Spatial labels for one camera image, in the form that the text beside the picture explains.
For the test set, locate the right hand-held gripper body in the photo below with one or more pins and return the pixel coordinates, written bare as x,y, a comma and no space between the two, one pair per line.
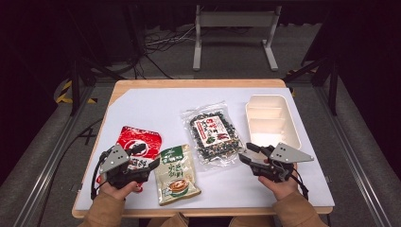
288,154

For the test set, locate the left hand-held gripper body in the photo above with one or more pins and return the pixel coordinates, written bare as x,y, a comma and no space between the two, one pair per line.
114,159

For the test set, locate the red snack packet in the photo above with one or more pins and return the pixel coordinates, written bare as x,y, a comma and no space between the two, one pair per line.
138,136

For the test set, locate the green and beige snack packet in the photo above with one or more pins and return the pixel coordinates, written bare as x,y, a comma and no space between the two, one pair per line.
176,176

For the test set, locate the white divided container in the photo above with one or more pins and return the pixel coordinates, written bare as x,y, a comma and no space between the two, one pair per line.
271,119

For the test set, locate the clear packet of dried seaweed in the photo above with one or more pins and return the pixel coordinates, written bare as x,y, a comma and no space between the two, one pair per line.
214,135

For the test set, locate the person's right hand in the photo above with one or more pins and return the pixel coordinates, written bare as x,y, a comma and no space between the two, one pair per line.
282,189

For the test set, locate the person's left hand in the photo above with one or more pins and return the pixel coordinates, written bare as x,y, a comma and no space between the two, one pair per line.
121,194

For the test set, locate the white table mat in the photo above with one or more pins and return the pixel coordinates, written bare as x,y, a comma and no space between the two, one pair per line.
164,107

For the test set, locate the person's left leg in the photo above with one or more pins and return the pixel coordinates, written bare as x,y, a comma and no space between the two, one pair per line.
171,220

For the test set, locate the person's leg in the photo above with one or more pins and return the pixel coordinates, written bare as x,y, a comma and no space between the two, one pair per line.
171,220
252,221

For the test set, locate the person's right leg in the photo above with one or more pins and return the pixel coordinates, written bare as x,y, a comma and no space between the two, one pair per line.
252,221

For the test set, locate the black metal stand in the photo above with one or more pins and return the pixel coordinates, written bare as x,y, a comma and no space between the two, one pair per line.
75,85
332,85

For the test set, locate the yellow and black tape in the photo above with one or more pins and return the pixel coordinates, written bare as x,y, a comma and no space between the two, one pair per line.
64,93

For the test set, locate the white-framed desk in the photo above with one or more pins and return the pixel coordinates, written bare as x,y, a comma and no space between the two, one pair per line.
235,19

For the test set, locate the metal floor rail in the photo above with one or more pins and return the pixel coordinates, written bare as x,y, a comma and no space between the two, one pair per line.
353,157
47,170

